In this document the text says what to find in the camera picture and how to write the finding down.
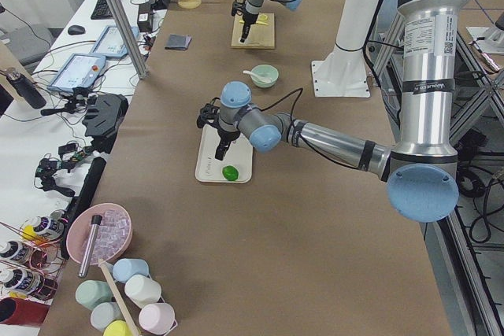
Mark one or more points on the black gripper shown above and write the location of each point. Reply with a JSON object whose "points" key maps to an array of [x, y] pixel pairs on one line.
{"points": [[246, 20], [225, 134]]}

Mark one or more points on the white ceramic spoon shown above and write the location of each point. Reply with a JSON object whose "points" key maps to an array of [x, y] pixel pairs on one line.
{"points": [[252, 74]]}

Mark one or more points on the mint green bowl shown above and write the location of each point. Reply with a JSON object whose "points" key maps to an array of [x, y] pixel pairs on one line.
{"points": [[268, 75]]}

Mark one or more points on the pink bowl with ice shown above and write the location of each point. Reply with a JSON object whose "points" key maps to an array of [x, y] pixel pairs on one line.
{"points": [[114, 233]]}

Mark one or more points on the bamboo cutting board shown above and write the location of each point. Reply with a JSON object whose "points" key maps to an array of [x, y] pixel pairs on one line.
{"points": [[260, 36]]}

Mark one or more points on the cream rectangular tray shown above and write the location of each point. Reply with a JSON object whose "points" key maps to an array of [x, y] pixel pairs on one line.
{"points": [[239, 155]]}

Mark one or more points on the green lime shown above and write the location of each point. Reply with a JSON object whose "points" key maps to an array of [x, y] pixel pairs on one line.
{"points": [[230, 173]]}

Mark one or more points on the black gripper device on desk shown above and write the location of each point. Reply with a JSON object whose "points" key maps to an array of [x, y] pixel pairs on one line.
{"points": [[105, 113]]}

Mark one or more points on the teach pendant rear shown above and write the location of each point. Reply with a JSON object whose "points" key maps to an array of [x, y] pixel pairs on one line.
{"points": [[110, 43]]}

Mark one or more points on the teach pendant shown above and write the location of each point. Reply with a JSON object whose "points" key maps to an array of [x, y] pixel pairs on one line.
{"points": [[110, 43], [79, 71]]}

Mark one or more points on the black keyboard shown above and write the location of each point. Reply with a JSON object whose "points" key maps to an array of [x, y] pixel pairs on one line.
{"points": [[101, 11]]}

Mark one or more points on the steel muddler black tip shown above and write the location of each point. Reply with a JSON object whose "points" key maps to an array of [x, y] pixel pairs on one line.
{"points": [[89, 249]]}

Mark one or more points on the teach pendant front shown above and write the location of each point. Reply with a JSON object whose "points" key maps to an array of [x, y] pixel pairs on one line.
{"points": [[79, 71]]}

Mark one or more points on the blue cup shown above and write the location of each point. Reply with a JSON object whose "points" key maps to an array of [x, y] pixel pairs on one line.
{"points": [[125, 268]]}

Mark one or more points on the white cup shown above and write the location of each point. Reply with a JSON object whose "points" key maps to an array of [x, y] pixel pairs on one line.
{"points": [[142, 290]]}

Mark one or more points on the black computer mouse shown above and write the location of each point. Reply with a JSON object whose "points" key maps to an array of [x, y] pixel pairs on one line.
{"points": [[76, 30]]}

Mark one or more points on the pink cup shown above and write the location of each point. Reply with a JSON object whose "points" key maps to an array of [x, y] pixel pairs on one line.
{"points": [[157, 318]]}

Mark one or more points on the black water bottle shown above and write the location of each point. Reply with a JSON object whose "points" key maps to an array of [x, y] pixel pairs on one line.
{"points": [[24, 87]]}

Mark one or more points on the wooden stick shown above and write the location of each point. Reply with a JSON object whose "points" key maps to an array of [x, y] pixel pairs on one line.
{"points": [[119, 299]]}

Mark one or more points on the green cup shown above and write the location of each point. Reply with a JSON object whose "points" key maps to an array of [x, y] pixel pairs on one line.
{"points": [[92, 293]]}

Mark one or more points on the grey cup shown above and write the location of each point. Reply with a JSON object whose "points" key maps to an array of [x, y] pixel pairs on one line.
{"points": [[104, 314]]}

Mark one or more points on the yellow cup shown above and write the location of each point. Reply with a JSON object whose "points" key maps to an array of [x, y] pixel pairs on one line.
{"points": [[117, 328]]}

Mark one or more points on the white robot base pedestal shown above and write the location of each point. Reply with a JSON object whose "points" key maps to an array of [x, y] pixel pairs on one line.
{"points": [[343, 73]]}

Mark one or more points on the aluminium frame post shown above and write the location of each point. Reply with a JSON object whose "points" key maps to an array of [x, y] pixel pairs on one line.
{"points": [[124, 27]]}

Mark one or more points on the white wire cup rack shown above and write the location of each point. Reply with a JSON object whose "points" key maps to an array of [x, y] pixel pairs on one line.
{"points": [[155, 317]]}

